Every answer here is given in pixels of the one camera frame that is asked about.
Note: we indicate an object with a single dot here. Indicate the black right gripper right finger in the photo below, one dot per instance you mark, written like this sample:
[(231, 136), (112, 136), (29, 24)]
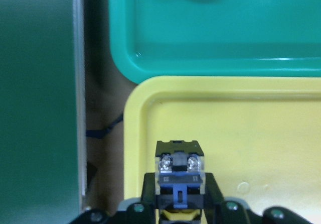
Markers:
[(213, 199)]

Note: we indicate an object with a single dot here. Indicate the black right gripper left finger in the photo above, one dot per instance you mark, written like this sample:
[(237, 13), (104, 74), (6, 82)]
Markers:
[(149, 200)]

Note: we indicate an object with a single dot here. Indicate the yellow push button switch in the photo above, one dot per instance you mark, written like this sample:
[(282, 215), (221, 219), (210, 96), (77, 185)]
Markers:
[(179, 181)]

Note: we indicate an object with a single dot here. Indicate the yellow plastic tray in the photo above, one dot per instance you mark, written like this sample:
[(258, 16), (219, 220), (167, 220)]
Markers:
[(260, 135)]

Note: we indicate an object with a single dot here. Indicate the green conveyor belt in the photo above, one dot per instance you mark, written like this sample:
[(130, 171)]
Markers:
[(41, 74)]

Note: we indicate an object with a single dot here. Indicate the green plastic tray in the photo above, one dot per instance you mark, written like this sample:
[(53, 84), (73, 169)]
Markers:
[(151, 38)]

